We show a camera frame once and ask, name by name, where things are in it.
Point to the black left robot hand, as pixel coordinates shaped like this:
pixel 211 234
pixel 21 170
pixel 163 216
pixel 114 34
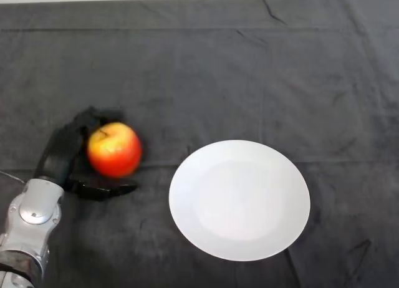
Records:
pixel 60 154

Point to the red yellow apple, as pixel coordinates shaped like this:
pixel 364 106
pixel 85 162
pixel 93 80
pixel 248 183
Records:
pixel 114 151

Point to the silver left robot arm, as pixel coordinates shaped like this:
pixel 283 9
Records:
pixel 29 219

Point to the white round plate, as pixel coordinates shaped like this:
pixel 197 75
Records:
pixel 239 200

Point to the black cloth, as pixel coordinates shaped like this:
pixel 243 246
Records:
pixel 218 76

